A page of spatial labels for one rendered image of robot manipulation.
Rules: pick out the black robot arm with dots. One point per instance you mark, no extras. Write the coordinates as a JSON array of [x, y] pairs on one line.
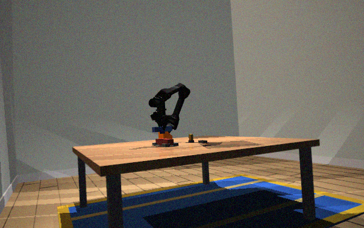
[[165, 94]]

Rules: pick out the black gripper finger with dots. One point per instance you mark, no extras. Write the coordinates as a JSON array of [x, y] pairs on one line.
[[159, 123], [164, 123]]

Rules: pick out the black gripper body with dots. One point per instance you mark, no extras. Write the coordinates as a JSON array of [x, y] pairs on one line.
[[163, 113]]

